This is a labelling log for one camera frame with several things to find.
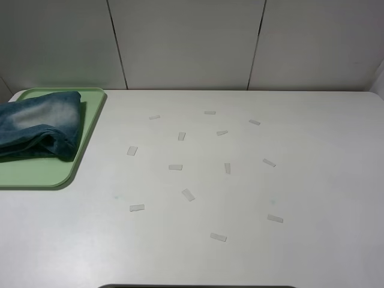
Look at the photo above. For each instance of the children's blue denim shorts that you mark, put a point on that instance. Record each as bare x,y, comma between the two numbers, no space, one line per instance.
44,126

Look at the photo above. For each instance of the light green plastic tray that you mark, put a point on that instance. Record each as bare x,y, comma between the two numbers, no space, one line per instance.
51,173

